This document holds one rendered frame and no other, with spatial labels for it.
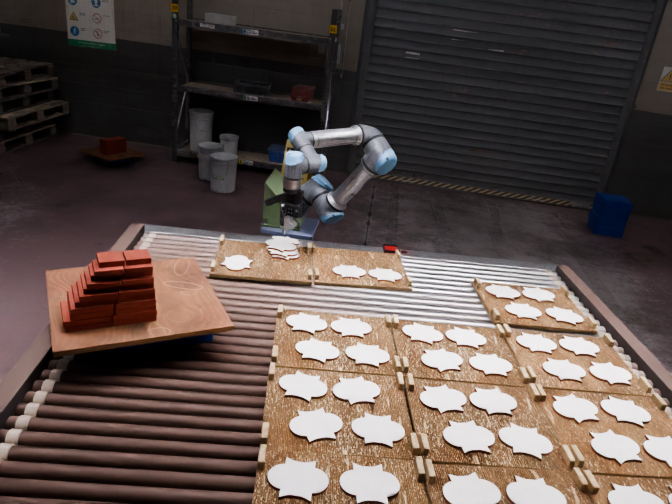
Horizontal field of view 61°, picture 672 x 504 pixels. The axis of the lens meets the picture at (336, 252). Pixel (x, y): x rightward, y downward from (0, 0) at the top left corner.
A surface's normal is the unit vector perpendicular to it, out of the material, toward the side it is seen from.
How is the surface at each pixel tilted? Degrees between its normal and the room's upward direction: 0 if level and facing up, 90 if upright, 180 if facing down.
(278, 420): 0
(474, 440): 0
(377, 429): 0
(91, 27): 90
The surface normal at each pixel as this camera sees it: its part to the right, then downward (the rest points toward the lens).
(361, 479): 0.12, -0.91
